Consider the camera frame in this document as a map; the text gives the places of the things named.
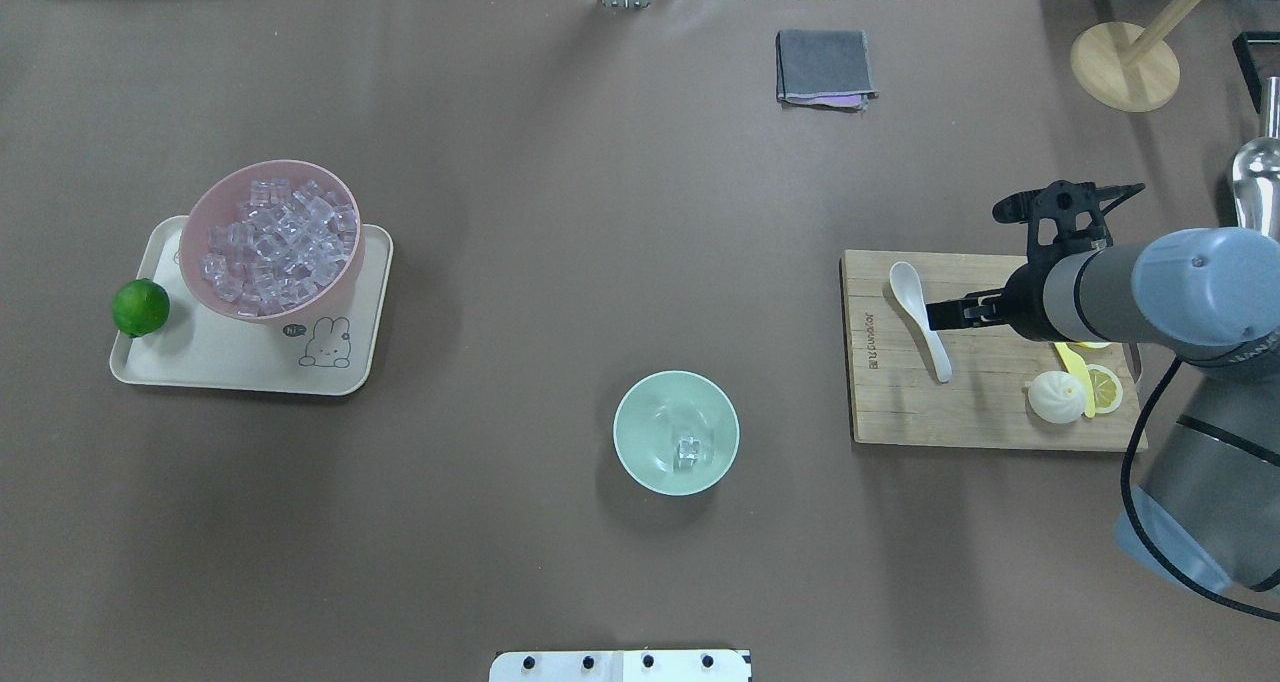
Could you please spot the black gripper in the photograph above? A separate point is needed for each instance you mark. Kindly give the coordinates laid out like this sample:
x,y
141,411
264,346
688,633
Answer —
x,y
1025,298

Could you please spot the white ceramic spoon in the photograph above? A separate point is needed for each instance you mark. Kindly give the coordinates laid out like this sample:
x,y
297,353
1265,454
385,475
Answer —
x,y
907,289

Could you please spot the clear ice cube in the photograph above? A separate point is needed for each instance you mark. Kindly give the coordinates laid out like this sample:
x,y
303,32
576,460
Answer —
x,y
689,450

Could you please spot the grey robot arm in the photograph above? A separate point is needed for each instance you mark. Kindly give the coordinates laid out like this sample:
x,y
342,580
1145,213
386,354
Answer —
x,y
1205,514

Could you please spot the mint green bowl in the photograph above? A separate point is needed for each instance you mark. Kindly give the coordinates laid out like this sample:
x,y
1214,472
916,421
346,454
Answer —
x,y
666,405

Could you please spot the pile of ice cubes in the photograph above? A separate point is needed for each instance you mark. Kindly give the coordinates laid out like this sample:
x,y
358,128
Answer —
x,y
287,244

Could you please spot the pink bowl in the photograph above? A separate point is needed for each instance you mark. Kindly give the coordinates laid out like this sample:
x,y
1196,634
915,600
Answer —
x,y
215,208

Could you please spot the yellow plastic knife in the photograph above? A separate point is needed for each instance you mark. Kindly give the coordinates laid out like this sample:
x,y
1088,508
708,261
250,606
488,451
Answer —
x,y
1074,364

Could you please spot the white steamed bun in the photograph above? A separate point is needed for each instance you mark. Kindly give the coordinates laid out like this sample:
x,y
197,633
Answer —
x,y
1056,397

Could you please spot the lower lemon slice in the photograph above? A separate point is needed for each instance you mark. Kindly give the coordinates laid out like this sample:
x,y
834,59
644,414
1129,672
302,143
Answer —
x,y
1108,391

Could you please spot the bamboo cutting board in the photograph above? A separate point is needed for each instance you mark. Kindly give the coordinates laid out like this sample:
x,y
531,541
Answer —
x,y
896,400

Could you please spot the wooden stand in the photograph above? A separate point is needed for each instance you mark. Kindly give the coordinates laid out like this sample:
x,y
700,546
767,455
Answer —
x,y
1129,67

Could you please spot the metal scoop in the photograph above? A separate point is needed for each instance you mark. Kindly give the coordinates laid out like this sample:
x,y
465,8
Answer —
x,y
1255,170

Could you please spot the folded grey cloth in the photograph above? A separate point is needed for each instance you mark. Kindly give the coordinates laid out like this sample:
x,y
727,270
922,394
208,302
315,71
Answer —
x,y
824,69

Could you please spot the black tray at edge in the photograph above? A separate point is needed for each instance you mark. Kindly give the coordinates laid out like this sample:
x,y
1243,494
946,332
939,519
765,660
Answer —
x,y
1257,53

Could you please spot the cream rabbit tray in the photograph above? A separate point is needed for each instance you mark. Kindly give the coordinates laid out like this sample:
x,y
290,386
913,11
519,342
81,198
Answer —
x,y
325,353

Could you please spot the green lime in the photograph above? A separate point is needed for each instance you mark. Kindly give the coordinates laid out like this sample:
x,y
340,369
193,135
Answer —
x,y
140,308

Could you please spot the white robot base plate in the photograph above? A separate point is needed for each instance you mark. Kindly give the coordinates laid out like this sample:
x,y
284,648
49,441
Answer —
x,y
623,665

